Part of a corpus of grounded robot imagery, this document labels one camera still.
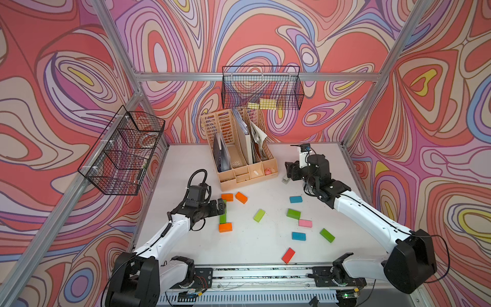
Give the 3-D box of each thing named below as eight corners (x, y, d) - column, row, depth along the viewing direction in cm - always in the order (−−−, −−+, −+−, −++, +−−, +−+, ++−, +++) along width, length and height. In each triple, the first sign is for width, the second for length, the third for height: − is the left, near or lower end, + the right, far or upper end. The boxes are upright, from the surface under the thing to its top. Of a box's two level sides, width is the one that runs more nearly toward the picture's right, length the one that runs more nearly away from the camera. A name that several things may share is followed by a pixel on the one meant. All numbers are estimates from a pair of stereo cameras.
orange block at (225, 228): (219, 233, 87) (218, 231, 85) (218, 226, 89) (218, 224, 87) (232, 231, 88) (232, 229, 86) (232, 224, 90) (231, 222, 88)
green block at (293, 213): (285, 216, 92) (286, 214, 90) (287, 209, 94) (288, 207, 93) (299, 220, 91) (300, 218, 89) (300, 214, 93) (301, 212, 91)
